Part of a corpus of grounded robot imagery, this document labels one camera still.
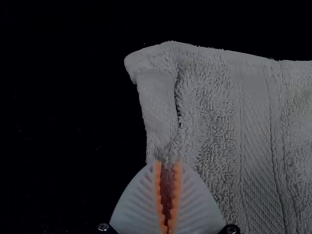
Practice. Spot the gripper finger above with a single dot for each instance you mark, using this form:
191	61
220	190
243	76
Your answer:
139	207
195	207

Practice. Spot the pale towel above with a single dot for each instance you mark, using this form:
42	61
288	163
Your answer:
219	122

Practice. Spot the black mat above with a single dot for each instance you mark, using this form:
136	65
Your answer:
61	97

